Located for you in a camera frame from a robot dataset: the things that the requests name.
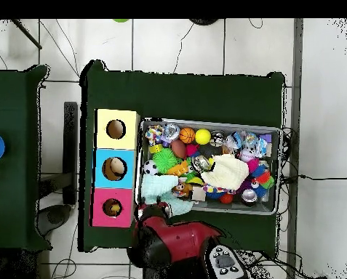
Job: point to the mint green cloth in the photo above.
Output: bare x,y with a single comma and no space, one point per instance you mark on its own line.
155,187

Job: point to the yellow plush toy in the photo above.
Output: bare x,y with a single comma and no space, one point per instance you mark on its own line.
112,208

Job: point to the cream yellow cloth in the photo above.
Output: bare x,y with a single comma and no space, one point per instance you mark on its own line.
225,171

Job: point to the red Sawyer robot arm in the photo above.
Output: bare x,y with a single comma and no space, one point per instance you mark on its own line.
185,238

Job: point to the wooden box with three holes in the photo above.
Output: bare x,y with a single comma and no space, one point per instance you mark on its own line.
116,151

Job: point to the clear mesh bin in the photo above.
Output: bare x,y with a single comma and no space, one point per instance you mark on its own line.
243,125

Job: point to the small soccer ball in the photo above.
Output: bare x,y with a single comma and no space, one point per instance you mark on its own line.
150,168

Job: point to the orange yellow plastic toy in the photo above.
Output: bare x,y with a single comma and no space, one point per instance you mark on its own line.
178,169

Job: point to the green spiky ball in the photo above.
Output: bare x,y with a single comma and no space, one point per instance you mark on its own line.
165,160

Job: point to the brown toy football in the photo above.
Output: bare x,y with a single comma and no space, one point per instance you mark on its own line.
178,149

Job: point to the small red ball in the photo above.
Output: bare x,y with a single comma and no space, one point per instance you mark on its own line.
226,198

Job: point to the colourful crinkled packet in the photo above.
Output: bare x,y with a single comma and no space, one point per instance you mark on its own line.
154,135

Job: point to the bright orange mini basketball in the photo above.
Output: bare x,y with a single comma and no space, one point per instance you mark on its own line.
187,135

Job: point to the yellow ball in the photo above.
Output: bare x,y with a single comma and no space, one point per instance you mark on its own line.
203,136

